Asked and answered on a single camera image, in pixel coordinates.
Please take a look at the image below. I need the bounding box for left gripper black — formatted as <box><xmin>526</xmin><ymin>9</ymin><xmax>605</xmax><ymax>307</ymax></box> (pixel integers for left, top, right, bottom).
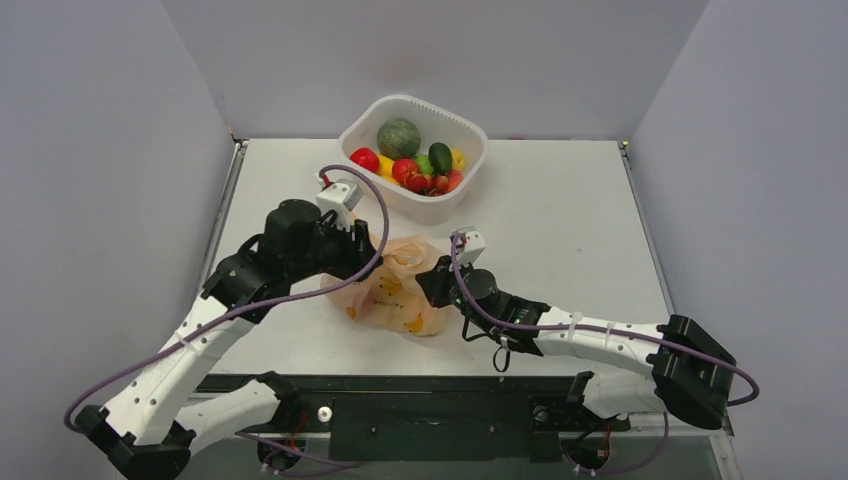
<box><xmin>287</xmin><ymin>210</ymin><xmax>381</xmax><ymax>284</ymax></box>

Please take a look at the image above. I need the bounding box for orange translucent plastic bag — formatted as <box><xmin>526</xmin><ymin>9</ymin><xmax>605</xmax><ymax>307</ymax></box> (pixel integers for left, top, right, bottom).
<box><xmin>326</xmin><ymin>235</ymin><xmax>446</xmax><ymax>337</ymax></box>

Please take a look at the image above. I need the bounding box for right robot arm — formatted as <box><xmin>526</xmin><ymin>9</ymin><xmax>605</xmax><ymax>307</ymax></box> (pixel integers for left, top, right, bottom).
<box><xmin>415</xmin><ymin>256</ymin><xmax>737</xmax><ymax>430</ymax></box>

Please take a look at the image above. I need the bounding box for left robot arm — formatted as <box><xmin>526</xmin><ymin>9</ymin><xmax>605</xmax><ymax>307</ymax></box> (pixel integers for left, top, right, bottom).
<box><xmin>63</xmin><ymin>196</ymin><xmax>381</xmax><ymax>479</ymax></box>

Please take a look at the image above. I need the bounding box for red cherries bunch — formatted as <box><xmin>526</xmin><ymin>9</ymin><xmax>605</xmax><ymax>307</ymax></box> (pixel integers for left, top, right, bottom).
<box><xmin>402</xmin><ymin>171</ymin><xmax>464</xmax><ymax>197</ymax></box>

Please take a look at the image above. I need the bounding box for red apple left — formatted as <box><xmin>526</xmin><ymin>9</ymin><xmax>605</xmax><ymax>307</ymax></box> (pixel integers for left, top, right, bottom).
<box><xmin>349</xmin><ymin>147</ymin><xmax>381</xmax><ymax>173</ymax></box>

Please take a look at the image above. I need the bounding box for red apple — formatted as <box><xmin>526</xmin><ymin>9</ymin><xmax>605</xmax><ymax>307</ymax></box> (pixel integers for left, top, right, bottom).
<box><xmin>349</xmin><ymin>147</ymin><xmax>381</xmax><ymax>173</ymax></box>
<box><xmin>391</xmin><ymin>158</ymin><xmax>419</xmax><ymax>186</ymax></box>

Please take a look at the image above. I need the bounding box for yellow fruit in tub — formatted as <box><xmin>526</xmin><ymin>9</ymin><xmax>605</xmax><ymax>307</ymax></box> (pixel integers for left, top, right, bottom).
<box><xmin>377</xmin><ymin>155</ymin><xmax>399</xmax><ymax>185</ymax></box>

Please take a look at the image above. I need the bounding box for red apple centre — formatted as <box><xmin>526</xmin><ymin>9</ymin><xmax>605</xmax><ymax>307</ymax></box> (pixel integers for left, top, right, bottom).
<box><xmin>391</xmin><ymin>158</ymin><xmax>419</xmax><ymax>186</ymax></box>

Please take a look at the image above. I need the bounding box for yellow lemon right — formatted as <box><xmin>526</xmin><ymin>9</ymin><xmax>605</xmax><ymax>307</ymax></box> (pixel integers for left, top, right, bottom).
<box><xmin>451</xmin><ymin>149</ymin><xmax>467</xmax><ymax>172</ymax></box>

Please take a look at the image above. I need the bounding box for dark green avocado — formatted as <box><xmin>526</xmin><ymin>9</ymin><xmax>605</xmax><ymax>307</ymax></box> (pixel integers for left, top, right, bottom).
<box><xmin>428</xmin><ymin>142</ymin><xmax>453</xmax><ymax>175</ymax></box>

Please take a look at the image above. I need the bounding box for white plastic tub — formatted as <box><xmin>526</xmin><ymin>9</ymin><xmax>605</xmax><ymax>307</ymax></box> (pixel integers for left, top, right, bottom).
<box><xmin>336</xmin><ymin>94</ymin><xmax>489</xmax><ymax>225</ymax></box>

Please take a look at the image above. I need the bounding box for round green melon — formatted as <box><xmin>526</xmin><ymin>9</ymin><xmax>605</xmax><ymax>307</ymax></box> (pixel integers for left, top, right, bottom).
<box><xmin>376</xmin><ymin>117</ymin><xmax>421</xmax><ymax>160</ymax></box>

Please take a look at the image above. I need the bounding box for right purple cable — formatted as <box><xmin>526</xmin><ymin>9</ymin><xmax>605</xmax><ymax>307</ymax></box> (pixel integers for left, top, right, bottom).
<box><xmin>450</xmin><ymin>233</ymin><xmax>761</xmax><ymax>408</ymax></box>

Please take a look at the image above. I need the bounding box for purple cable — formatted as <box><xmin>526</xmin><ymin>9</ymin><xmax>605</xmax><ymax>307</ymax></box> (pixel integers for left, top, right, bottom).
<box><xmin>63</xmin><ymin>164</ymin><xmax>391</xmax><ymax>435</ymax></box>
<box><xmin>450</xmin><ymin>233</ymin><xmax>761</xmax><ymax>408</ymax></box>

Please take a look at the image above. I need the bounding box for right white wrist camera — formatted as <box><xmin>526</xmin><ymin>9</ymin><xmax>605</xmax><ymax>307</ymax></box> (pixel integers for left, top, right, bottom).
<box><xmin>450</xmin><ymin>226</ymin><xmax>486</xmax><ymax>266</ymax></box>

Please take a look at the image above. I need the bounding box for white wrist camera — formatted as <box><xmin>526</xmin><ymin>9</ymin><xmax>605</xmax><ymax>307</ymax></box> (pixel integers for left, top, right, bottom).
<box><xmin>315</xmin><ymin>179</ymin><xmax>363</xmax><ymax>233</ymax></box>
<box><xmin>450</xmin><ymin>226</ymin><xmax>486</xmax><ymax>266</ymax></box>

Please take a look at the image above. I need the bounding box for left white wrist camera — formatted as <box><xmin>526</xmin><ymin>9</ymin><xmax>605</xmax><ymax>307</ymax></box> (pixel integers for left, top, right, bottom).
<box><xmin>315</xmin><ymin>179</ymin><xmax>363</xmax><ymax>233</ymax></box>

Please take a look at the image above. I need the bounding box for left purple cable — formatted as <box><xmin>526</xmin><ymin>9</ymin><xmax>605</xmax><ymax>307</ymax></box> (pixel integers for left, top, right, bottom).
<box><xmin>63</xmin><ymin>164</ymin><xmax>391</xmax><ymax>435</ymax></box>

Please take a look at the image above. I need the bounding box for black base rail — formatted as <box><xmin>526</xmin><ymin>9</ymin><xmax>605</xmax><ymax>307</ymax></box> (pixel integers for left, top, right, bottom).
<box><xmin>198</xmin><ymin>374</ymin><xmax>637</xmax><ymax>465</ymax></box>

